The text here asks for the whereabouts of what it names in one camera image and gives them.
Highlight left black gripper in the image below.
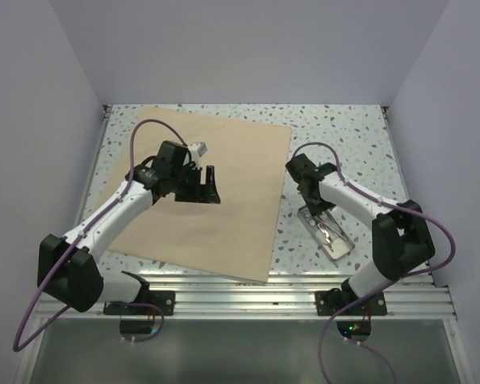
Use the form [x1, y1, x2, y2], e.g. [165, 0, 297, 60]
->
[170, 164, 219, 203]

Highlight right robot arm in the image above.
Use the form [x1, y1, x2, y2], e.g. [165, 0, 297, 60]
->
[286, 154, 435, 314]

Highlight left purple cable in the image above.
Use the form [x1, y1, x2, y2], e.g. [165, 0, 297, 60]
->
[12, 118, 189, 353]

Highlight metal instrument tray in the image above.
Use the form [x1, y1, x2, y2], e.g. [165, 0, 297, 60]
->
[297, 206, 355, 262]

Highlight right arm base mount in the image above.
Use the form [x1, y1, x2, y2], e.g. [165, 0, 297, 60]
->
[314, 286, 388, 318]

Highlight steel forceps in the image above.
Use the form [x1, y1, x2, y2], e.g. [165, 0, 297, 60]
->
[317, 222, 342, 246]

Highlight aluminium rail frame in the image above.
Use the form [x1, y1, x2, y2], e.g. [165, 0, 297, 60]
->
[14, 104, 475, 384]

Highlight steel scissors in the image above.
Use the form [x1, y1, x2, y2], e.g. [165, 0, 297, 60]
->
[303, 213, 324, 243]

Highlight beige cloth mat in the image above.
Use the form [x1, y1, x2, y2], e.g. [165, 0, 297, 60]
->
[110, 107, 291, 282]

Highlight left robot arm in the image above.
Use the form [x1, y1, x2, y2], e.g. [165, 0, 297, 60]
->
[38, 141, 221, 314]

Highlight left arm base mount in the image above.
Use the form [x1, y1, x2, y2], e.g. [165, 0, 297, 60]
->
[103, 290, 176, 316]

